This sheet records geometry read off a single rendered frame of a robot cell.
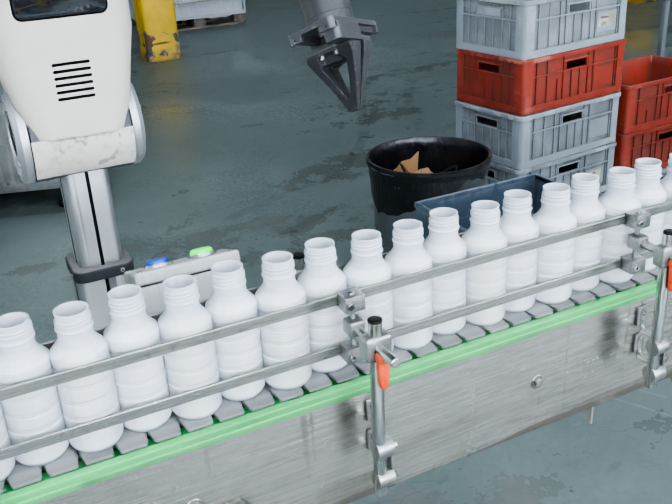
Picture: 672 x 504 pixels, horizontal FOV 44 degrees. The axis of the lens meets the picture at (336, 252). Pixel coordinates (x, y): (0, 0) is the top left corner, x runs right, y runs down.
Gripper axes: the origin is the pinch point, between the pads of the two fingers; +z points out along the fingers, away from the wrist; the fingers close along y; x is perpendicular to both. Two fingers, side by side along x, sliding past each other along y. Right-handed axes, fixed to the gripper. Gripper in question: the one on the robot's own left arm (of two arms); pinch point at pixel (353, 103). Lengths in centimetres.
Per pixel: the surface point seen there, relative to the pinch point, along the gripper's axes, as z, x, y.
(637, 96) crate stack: -10, 36, 305
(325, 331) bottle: 25.1, 10.0, -4.2
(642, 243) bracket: 26.9, -19.0, 33.0
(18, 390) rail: 20.6, 25.7, -35.3
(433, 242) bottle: 18.6, -0.2, 9.5
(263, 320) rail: 21.3, 11.4, -13.0
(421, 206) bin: 13, 29, 64
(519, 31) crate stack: -43, 54, 227
